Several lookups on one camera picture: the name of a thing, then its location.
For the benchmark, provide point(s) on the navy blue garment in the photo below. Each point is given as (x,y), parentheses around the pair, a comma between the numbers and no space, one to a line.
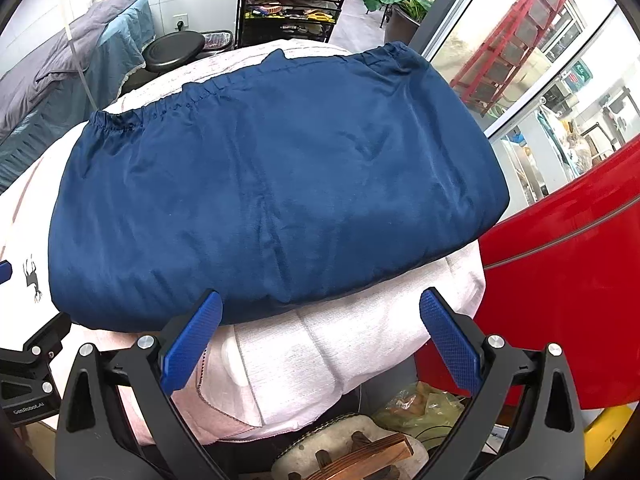
(279,184)

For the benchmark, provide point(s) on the black wire shelf rack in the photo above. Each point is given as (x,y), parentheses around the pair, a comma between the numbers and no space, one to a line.
(262,21)

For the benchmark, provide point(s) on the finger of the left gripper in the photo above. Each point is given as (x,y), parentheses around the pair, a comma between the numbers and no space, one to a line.
(5,271)

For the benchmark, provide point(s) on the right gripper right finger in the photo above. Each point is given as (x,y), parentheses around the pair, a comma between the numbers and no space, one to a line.
(545,439)

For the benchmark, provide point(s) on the yellow box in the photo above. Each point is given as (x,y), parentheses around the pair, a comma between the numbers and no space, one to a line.
(601,434)

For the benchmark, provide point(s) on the green potted plant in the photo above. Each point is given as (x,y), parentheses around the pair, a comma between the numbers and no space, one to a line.
(404,17)

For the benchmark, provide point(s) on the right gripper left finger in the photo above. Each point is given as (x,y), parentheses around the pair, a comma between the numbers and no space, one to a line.
(117,418)

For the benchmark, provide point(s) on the wooden sandal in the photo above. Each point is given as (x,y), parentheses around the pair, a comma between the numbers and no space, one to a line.
(351,447)

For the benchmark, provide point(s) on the black round stool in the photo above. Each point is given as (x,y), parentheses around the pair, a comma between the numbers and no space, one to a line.
(175,50)

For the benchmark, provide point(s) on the red metal ladder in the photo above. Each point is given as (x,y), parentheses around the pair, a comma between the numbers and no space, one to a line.
(484,77)

